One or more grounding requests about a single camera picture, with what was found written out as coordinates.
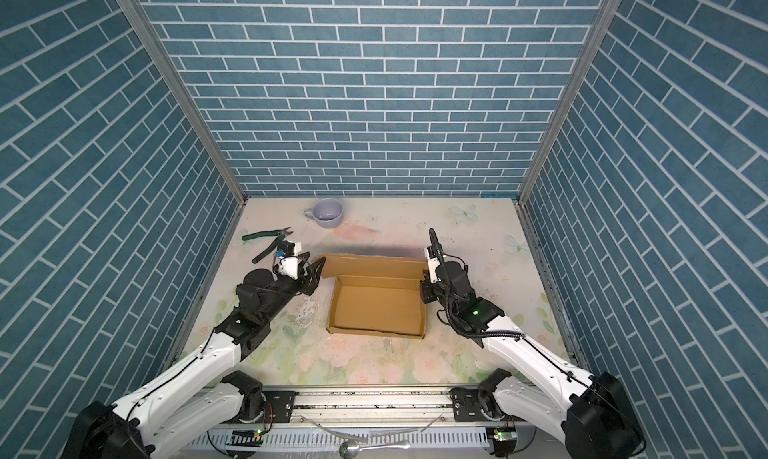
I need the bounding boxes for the brown cardboard box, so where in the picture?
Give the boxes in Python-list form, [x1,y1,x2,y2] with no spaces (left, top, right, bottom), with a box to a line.
[322,254,427,340]

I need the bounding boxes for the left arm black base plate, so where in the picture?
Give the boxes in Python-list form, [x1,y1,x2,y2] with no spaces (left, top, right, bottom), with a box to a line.
[237,390,297,426]

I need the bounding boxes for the clear plastic strip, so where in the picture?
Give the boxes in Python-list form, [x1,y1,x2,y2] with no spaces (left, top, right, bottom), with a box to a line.
[299,414,445,442]

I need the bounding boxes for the aluminium corner post right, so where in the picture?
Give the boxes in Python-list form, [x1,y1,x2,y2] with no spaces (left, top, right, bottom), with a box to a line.
[518,0,622,206]

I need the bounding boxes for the metal spoon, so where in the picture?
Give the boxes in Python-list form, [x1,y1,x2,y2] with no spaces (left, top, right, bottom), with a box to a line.
[338,439,411,459]

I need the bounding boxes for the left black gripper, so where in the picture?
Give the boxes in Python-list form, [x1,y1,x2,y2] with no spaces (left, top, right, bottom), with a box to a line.
[259,257,326,326]

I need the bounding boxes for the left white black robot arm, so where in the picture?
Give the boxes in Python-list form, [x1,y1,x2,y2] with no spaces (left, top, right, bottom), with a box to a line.
[62,252,326,458]

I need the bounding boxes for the aluminium front rail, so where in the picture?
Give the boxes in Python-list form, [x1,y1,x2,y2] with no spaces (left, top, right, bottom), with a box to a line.
[264,384,492,428]

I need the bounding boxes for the lavender ceramic cup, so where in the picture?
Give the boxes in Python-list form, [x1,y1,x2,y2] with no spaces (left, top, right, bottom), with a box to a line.
[303,198,345,229]

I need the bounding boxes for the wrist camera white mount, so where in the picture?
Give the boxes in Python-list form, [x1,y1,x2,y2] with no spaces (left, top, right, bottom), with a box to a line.
[425,246,440,283]
[273,240,302,280]

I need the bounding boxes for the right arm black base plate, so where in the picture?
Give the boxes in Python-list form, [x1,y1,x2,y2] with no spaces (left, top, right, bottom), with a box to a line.
[449,387,510,422]

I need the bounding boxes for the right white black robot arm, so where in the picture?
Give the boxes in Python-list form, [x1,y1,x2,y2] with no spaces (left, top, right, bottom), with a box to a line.
[420,258,647,458]

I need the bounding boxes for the green handled pliers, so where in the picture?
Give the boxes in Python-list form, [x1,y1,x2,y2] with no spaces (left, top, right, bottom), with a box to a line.
[241,226,294,265]

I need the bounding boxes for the aluminium corner post left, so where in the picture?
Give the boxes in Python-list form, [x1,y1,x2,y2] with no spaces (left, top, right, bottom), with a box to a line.
[115,0,247,206]

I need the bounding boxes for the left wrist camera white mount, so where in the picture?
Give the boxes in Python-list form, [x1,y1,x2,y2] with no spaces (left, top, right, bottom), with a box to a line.
[273,240,302,280]

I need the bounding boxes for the aluminium corner post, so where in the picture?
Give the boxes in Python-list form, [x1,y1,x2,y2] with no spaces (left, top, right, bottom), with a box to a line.
[115,0,247,206]
[518,0,622,206]

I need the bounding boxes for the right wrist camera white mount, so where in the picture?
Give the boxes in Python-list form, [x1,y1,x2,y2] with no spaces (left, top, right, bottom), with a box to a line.
[425,246,440,283]

